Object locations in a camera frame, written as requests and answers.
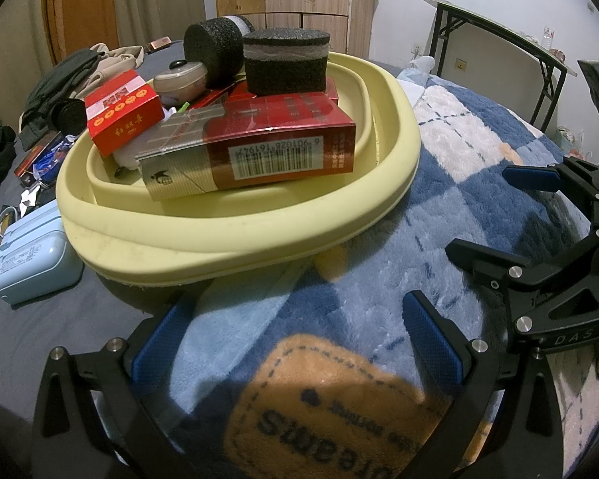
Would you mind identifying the dark green clothing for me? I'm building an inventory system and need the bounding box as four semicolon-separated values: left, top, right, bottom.
19;47;103;151

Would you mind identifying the grey bed sheet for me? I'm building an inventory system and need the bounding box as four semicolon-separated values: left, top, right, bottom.
0;37;215;479

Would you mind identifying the black folding table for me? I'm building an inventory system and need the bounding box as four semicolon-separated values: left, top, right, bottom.
418;0;580;133

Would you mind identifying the small red box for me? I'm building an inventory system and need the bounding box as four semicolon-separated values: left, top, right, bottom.
84;70;165;158

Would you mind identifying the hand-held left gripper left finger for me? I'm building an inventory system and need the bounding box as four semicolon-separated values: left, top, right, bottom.
31;289;195;479

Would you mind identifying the black foam cylinder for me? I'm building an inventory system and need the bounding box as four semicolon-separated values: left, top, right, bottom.
183;16;256;89
243;29;331;97

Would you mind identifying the red carton with brown side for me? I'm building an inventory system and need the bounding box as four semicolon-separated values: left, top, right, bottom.
135;96;357;201

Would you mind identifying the yellow plastic basin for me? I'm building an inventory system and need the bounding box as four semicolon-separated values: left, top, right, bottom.
56;49;421;287

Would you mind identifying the white plastic bag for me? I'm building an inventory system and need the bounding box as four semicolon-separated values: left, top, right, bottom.
397;56;436;84

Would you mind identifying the beige cloth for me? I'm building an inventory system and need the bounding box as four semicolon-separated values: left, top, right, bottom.
70;42;145;99

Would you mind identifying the instant noodle packet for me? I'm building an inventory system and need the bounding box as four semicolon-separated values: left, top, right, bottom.
0;204;21;265

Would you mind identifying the small lidded jar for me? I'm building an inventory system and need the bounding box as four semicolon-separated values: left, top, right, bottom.
153;60;208;105

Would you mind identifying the black round lens cap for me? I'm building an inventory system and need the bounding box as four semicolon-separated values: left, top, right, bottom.
50;100;87;131

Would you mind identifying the orange wooden door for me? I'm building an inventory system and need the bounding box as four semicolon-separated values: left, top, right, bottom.
40;0;121;67

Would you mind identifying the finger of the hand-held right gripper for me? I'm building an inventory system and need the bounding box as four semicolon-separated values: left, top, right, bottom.
444;237;534;291
502;156;599;240

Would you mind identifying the red blue snack packet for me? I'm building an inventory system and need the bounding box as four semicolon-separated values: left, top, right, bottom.
14;131;78;186

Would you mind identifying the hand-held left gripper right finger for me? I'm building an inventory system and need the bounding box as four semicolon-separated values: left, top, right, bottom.
402;289;565;479

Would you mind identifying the blue white checkered blanket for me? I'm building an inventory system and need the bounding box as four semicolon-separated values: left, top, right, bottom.
177;62;599;479

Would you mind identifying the light blue plastic case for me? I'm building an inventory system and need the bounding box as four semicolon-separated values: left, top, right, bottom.
0;212;85;305

